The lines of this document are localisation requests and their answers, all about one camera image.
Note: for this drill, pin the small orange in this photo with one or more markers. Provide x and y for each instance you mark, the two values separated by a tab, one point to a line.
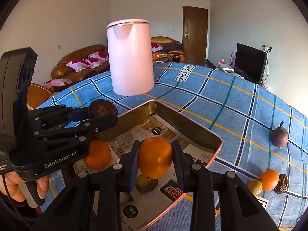
99	155

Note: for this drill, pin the brown leather sofa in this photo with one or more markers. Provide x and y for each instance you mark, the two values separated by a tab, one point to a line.
61	71

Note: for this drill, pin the large orange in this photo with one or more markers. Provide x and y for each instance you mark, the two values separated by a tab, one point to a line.
155	157

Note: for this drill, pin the brown round fruit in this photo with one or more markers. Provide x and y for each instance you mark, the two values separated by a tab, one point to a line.
145	184

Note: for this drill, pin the dark brown door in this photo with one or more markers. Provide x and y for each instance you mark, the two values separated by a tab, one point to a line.
195	32

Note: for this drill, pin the blue plaid tablecloth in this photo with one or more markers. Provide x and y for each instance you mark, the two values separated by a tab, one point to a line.
243	114

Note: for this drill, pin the pink metal tin box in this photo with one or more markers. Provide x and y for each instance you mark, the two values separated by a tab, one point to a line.
156	190

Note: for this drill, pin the person left hand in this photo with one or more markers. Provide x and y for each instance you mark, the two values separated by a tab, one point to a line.
12	185

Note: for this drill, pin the small orange tangerine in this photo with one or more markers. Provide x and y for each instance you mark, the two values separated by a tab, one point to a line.
269	179

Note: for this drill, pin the pink electric kettle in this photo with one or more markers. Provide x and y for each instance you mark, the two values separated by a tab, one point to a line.
130	56

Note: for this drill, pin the red white cushion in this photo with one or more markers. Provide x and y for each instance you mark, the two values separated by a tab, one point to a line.
94	60

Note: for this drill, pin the dark brown wrinkled fruit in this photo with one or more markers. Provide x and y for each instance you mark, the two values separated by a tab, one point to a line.
102	107

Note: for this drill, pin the small yellow green fruit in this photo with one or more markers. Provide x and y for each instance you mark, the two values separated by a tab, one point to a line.
125	197

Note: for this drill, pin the wall power socket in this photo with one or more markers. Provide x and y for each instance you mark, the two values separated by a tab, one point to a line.
266	48

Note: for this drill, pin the brown leather armchair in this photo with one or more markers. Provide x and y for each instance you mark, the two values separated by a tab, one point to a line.
168	48

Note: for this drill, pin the black television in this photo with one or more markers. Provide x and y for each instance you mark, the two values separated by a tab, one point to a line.
250	63

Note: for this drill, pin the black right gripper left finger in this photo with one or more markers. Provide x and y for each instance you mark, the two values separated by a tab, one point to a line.
93	199

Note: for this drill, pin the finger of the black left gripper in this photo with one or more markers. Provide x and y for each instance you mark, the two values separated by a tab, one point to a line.
73	133
57	115

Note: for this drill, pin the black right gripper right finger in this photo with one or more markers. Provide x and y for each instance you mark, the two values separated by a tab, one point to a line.
239	208

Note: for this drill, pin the low tv stand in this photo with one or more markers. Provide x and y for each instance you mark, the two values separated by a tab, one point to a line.
227	69

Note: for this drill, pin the purple passion fruit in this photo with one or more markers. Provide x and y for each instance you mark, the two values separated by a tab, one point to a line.
279	136

